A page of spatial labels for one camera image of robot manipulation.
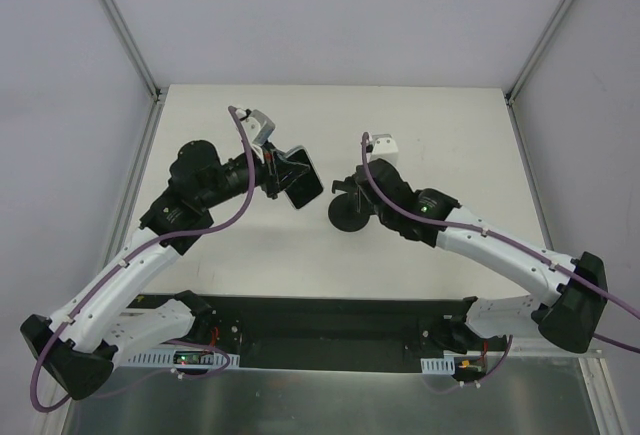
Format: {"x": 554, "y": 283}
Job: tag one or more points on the left aluminium frame post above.
{"x": 130, "y": 47}

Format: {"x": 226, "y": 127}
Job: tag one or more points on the left white cable duct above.
{"x": 169, "y": 357}

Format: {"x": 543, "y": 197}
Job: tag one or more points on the right aluminium frame post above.
{"x": 542, "y": 44}

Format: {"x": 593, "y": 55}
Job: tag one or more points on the right white cable duct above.
{"x": 444, "y": 365}

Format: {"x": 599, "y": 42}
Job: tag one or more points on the white cable duct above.
{"x": 169, "y": 357}
{"x": 444, "y": 365}

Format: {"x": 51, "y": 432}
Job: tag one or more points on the aluminium front rail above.
{"x": 540, "y": 348}

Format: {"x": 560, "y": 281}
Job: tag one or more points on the black phone stand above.
{"x": 341, "y": 212}

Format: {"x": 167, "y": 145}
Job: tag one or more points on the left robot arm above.
{"x": 81, "y": 344}

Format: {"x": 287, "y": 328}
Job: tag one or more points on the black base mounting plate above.
{"x": 349, "y": 335}

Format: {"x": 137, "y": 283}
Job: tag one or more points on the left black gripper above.
{"x": 273, "y": 173}

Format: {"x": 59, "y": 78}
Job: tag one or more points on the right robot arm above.
{"x": 564, "y": 298}

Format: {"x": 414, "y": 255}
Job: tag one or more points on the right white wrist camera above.
{"x": 381, "y": 147}

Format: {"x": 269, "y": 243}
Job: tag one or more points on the black smartphone clear case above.
{"x": 298, "y": 178}

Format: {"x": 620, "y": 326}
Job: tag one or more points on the aluminium frame post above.
{"x": 130, "y": 47}
{"x": 542, "y": 44}

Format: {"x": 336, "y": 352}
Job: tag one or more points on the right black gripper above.
{"x": 358, "y": 191}

